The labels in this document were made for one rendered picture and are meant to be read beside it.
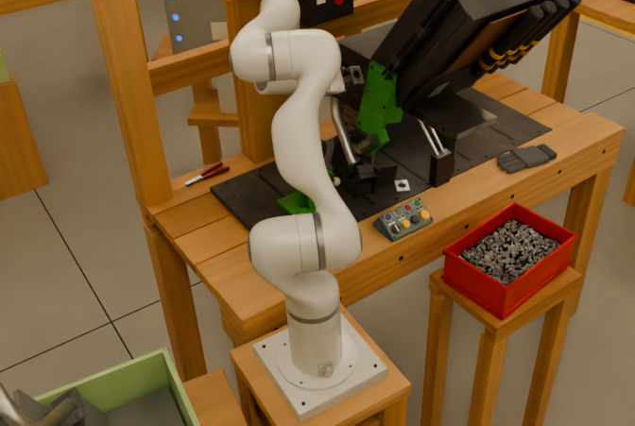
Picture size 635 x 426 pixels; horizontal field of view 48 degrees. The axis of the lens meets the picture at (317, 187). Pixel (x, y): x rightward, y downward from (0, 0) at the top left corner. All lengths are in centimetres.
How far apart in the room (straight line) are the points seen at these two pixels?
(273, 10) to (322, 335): 70
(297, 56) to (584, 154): 131
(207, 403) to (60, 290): 172
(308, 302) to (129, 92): 86
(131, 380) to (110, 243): 191
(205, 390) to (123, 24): 96
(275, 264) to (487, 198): 95
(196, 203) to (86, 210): 167
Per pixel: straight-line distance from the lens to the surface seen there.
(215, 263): 199
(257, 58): 145
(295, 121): 142
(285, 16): 155
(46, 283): 346
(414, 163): 231
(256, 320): 182
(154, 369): 172
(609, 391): 294
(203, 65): 222
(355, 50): 224
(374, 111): 210
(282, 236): 140
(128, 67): 201
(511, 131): 251
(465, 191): 220
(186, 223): 215
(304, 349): 161
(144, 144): 213
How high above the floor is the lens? 219
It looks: 36 degrees down
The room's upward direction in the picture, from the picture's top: 3 degrees counter-clockwise
